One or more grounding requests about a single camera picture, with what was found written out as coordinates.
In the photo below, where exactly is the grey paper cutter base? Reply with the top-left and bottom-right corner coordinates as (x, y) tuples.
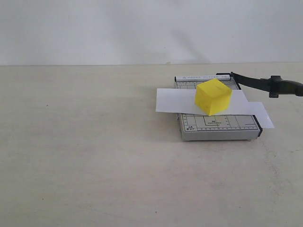
(174, 73), (263, 141)

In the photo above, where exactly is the black cutter blade arm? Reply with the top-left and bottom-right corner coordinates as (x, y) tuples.
(230, 72), (303, 98)

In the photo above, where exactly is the yellow foam cube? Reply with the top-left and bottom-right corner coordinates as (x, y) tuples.
(195, 79), (232, 116)

